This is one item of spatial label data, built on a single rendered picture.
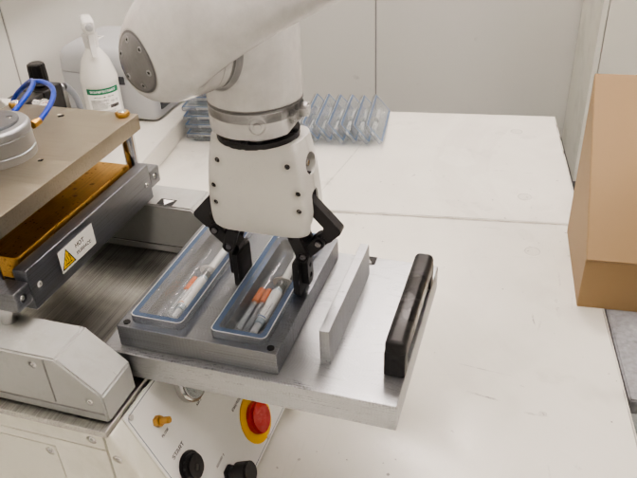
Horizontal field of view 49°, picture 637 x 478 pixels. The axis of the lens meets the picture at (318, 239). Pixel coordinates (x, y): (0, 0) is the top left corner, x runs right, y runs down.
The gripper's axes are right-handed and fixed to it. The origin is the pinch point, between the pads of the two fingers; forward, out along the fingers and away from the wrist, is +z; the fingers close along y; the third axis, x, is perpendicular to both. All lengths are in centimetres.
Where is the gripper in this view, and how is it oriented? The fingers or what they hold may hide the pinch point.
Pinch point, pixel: (271, 268)
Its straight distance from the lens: 70.9
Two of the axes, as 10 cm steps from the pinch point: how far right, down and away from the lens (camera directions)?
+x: -3.0, 5.2, -8.0
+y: -9.5, -1.3, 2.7
